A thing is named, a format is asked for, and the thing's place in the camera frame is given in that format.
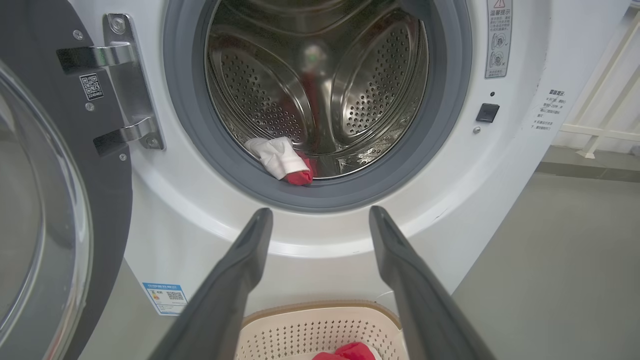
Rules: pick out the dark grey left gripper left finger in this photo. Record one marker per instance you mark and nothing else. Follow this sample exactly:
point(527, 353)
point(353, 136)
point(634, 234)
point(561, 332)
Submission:
point(220, 300)

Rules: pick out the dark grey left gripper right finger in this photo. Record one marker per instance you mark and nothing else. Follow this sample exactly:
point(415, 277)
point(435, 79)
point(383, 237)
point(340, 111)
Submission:
point(420, 300)

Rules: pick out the dark grey glass washer door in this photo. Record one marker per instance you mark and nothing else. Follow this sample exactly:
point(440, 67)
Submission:
point(107, 200)

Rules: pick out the white front-load washing machine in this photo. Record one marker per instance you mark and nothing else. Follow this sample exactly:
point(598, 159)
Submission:
point(200, 225)

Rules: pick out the cream perforated laundry basket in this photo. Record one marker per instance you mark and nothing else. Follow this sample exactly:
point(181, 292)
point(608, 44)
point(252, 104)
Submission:
point(300, 335)

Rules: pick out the grey rubber door gasket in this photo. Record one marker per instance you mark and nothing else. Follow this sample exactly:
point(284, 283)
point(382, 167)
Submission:
point(190, 125)

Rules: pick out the black door latch socket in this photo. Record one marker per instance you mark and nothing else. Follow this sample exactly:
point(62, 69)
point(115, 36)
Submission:
point(487, 112)

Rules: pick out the metal door hinge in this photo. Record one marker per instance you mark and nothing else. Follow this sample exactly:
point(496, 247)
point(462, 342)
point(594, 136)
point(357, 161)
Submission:
point(125, 75)

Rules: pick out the blue energy label sticker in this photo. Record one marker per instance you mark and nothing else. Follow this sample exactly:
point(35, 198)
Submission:
point(165, 297)

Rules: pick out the white and red garment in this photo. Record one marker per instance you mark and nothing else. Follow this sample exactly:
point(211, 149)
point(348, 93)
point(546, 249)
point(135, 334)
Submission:
point(275, 155)

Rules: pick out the stainless steel washer drum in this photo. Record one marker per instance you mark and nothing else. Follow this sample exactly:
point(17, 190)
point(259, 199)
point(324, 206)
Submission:
point(375, 85)

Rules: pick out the printed instruction text label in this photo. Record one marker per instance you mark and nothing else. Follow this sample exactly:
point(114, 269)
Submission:
point(550, 110)

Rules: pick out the white railing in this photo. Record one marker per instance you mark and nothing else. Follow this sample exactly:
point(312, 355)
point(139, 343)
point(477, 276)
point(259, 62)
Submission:
point(600, 134)

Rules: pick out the QR code sticker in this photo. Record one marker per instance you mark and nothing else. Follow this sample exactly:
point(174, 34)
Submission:
point(91, 86)

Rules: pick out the grey warning pictogram sticker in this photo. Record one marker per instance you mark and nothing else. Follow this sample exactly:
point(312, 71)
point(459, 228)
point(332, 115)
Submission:
point(499, 37)

